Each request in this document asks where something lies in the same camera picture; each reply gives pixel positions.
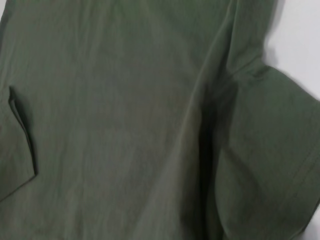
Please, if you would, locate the dark green shirt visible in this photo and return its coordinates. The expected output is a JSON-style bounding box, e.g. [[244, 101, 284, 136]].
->
[[0, 0, 320, 240]]

